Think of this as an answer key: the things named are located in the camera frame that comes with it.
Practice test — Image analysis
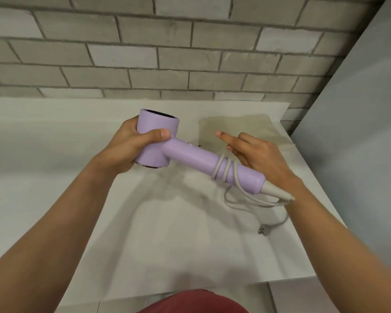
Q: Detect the person's left forearm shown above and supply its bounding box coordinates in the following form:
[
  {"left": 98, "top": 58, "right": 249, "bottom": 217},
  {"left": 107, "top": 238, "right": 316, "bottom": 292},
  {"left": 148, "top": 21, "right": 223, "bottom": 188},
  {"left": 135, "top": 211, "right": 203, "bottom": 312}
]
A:
[{"left": 0, "top": 157, "right": 118, "bottom": 313}]

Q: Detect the grey hair dryer power cord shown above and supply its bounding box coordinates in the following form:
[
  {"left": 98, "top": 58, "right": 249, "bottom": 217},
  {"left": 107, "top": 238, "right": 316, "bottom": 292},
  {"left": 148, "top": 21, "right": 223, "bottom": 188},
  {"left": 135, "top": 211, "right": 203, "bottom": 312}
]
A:
[{"left": 212, "top": 152, "right": 296, "bottom": 238}]

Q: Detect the person's right hand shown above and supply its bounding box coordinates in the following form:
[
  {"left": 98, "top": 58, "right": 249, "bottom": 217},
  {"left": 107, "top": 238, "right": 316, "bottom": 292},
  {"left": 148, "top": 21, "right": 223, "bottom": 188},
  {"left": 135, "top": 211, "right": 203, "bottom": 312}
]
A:
[{"left": 216, "top": 132, "right": 298, "bottom": 193}]

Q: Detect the person's right forearm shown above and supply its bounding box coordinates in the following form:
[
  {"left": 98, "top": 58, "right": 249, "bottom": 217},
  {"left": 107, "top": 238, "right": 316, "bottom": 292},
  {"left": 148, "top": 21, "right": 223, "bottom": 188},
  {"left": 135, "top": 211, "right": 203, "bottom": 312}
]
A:
[{"left": 285, "top": 179, "right": 391, "bottom": 313}]

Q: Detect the white table cover sheet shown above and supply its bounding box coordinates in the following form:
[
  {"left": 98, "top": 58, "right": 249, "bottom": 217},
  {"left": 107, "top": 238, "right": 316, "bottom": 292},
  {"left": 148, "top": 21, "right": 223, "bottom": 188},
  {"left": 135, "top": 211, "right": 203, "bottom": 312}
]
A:
[{"left": 0, "top": 97, "right": 318, "bottom": 307}]

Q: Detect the person's left hand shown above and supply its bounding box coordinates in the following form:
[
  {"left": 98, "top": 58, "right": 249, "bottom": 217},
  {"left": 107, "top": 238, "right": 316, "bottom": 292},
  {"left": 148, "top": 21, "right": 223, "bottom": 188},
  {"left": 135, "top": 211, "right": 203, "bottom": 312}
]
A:
[{"left": 96, "top": 115, "right": 171, "bottom": 175}]

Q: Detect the person's red garment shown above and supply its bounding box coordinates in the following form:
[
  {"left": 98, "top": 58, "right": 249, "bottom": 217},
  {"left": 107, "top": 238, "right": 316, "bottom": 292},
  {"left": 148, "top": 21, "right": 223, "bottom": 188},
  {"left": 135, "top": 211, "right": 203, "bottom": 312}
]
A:
[{"left": 143, "top": 289, "right": 250, "bottom": 313}]

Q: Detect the purple hair dryer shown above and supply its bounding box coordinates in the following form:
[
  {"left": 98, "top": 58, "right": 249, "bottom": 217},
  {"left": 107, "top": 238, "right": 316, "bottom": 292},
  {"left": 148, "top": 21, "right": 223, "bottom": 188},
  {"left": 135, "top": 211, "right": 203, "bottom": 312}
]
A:
[{"left": 133, "top": 109, "right": 266, "bottom": 195}]

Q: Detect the beige cloth bag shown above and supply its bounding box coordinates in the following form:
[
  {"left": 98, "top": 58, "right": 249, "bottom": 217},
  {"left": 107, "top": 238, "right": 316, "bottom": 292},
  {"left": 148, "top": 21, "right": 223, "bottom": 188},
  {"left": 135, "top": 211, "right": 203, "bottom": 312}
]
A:
[{"left": 198, "top": 114, "right": 296, "bottom": 154}]

